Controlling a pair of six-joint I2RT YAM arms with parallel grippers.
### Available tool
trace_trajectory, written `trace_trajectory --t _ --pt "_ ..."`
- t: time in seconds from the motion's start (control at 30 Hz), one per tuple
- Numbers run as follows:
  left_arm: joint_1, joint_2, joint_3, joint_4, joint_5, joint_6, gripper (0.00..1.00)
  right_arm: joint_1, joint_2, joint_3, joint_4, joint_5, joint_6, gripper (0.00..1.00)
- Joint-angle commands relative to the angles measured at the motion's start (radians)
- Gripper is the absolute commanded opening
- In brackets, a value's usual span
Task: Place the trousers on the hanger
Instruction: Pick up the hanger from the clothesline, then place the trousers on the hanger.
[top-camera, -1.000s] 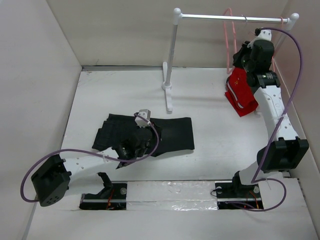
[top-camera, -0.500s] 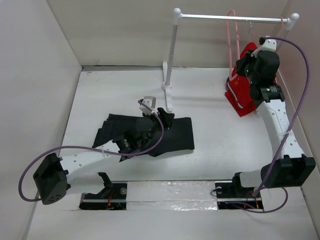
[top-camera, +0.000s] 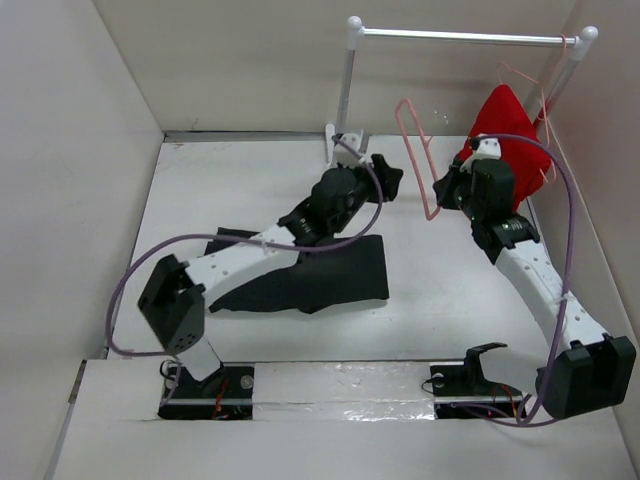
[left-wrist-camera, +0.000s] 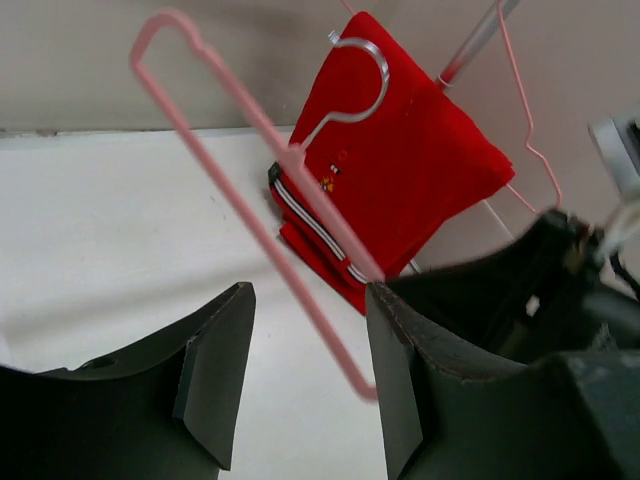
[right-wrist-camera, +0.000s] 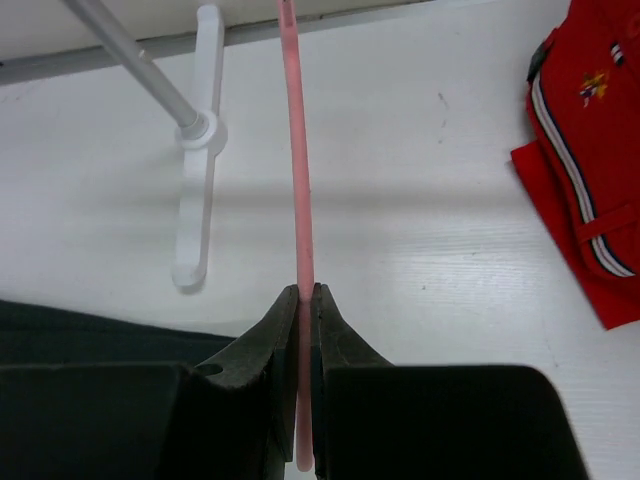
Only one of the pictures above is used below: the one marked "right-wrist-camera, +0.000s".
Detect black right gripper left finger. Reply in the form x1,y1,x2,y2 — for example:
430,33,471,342
1,286,299,479

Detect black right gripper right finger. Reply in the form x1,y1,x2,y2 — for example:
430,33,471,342
311,284,588,479

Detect black denim trousers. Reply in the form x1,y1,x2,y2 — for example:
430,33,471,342
1,301,234,366

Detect pink plastic hanger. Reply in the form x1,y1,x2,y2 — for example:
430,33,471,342
278,1,314,472

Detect white clothes rack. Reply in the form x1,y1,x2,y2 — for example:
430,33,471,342
64,1,228,291

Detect red shorts with stripes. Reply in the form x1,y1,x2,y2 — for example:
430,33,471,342
511,1,639,330

